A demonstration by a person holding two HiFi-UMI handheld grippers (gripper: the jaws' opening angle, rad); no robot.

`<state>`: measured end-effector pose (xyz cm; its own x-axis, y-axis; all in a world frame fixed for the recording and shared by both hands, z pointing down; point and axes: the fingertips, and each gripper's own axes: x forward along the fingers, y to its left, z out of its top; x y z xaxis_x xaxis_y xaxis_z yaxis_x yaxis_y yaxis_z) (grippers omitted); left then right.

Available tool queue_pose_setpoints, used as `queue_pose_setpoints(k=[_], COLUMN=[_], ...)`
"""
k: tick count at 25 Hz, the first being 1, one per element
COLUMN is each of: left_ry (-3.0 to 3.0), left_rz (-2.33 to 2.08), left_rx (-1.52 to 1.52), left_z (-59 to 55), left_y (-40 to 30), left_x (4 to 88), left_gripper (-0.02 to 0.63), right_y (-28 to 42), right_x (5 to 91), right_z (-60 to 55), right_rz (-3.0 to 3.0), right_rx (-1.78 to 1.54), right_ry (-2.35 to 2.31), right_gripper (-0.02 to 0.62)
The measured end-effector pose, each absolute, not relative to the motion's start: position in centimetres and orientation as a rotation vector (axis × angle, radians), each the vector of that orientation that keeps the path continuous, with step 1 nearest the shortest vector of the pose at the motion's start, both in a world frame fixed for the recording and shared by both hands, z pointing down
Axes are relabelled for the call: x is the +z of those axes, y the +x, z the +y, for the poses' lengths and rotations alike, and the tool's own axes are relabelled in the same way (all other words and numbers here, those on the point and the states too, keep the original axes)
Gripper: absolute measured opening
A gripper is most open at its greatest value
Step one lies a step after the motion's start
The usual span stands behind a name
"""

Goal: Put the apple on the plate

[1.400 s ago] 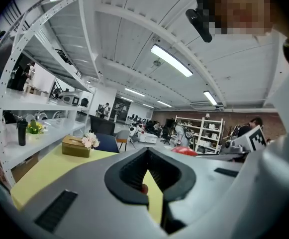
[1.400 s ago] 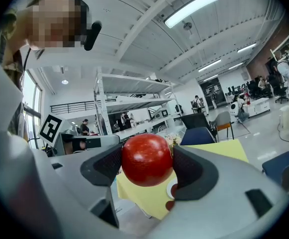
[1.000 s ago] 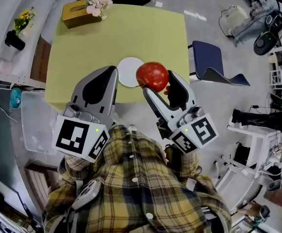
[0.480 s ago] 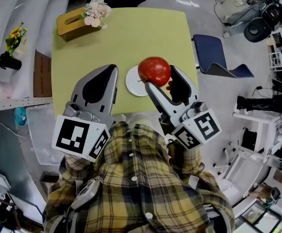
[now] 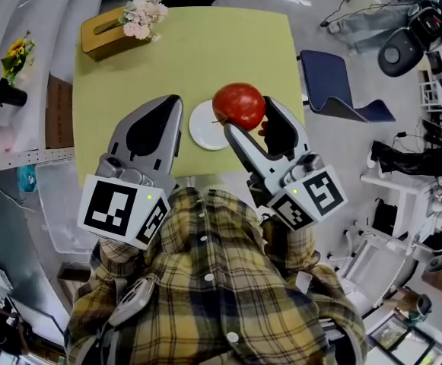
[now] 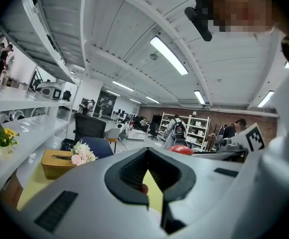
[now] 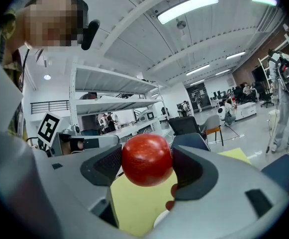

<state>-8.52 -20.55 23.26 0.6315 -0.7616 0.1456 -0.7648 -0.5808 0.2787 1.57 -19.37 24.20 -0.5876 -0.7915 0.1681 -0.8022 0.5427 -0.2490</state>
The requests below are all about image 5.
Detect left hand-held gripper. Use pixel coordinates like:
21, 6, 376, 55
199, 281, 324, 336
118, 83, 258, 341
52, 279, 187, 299
77, 94, 184, 252

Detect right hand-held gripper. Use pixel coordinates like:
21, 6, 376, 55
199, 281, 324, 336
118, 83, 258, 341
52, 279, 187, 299
222, 95, 349, 233

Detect red apple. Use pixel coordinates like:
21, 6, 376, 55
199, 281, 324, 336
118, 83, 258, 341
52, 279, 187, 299
211, 82, 267, 132

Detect white round plate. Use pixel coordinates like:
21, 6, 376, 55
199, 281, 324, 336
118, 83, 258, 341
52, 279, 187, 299
188, 99, 231, 151

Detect person's right forearm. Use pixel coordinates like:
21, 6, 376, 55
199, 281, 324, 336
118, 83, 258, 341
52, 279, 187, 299
260, 214, 320, 277

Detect person's left forearm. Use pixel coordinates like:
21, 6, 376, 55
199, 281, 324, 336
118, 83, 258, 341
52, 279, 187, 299
91, 237, 149, 281

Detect brown cardboard box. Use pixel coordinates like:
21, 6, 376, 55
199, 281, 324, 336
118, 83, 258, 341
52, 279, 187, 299
44, 75, 75, 150

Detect blue grey chair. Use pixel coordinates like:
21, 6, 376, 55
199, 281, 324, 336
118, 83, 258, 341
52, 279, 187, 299
299, 49, 396, 124

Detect wooden tissue box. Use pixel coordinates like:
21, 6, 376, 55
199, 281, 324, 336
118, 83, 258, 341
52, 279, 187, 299
80, 6, 153, 62

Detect table with green tablecloth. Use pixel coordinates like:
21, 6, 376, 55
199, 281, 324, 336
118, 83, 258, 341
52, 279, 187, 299
72, 5, 305, 188

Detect clear plastic storage bin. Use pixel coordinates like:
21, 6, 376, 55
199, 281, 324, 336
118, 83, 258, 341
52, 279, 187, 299
33, 161, 103, 254

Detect pink flower bouquet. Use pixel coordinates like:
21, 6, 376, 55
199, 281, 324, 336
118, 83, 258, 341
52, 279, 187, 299
118, 0, 168, 41

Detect white metal shelf rack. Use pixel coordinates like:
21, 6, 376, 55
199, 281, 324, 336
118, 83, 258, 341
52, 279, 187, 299
0, 0, 103, 174

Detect teal plastic bag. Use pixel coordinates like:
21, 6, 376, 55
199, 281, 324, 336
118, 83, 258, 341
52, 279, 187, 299
17, 164, 38, 193

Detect pink soft bundle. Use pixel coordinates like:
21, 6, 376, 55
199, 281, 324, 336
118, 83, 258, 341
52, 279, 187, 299
0, 124, 14, 154

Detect yellow sunflower bunch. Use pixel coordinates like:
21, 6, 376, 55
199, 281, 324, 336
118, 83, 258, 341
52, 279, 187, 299
0, 30, 36, 87

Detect black bag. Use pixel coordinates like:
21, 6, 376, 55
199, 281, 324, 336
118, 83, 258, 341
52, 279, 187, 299
372, 198, 399, 237

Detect person's yellow plaid shirt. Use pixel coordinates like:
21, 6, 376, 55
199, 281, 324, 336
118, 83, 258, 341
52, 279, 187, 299
64, 188, 368, 365

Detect white harness tab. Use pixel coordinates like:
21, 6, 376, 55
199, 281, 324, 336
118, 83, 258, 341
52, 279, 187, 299
295, 271, 313, 294

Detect white cart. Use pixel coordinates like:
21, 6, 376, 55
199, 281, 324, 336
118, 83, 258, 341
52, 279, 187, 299
359, 165, 442, 258

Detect black round wheeled device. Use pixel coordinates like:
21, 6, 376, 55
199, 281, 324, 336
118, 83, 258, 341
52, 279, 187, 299
377, 2, 442, 78

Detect brown wooden slatted panel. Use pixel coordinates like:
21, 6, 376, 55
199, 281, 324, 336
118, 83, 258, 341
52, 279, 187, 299
56, 262, 92, 300

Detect white chest harness device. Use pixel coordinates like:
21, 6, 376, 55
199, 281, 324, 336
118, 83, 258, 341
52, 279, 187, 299
108, 275, 157, 326

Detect white wire rack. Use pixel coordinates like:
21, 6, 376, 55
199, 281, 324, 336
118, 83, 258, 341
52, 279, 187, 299
326, 226, 415, 311

